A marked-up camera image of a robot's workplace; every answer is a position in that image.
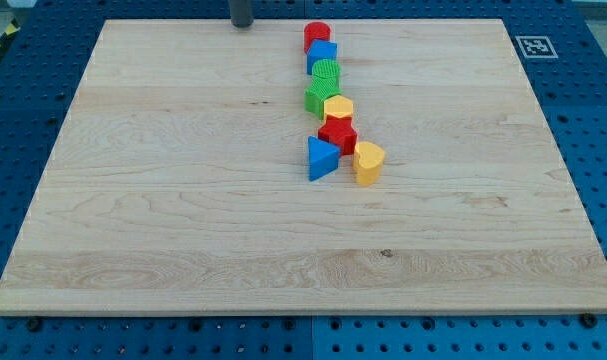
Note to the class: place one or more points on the green cylinder block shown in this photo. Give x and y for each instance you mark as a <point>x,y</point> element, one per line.
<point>327,69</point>

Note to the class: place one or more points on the blue cube block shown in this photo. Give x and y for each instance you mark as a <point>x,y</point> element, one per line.
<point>319,50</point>

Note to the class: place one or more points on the white fiducial marker tag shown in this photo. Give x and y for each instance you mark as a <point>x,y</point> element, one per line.
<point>536,47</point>

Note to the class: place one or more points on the blue triangle block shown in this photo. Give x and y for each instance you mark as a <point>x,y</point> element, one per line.
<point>323,157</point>

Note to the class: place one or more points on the yellow black hazard tape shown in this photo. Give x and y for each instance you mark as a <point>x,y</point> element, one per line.
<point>8,36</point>

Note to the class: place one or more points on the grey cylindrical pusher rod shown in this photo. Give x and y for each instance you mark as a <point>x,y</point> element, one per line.
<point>241,13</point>

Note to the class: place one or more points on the light wooden board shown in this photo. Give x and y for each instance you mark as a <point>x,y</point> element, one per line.
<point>178,183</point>

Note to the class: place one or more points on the red star block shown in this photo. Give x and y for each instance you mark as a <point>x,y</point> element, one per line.
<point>339,132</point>

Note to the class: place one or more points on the red cylinder block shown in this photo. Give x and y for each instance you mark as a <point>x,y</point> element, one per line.
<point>316,30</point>

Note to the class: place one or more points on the green star block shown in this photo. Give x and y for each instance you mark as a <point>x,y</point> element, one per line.
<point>317,93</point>

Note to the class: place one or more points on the yellow heart block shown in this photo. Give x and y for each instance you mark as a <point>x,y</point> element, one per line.
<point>368,161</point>

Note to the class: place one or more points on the yellow hexagon block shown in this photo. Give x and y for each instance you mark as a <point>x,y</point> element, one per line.
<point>338,106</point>

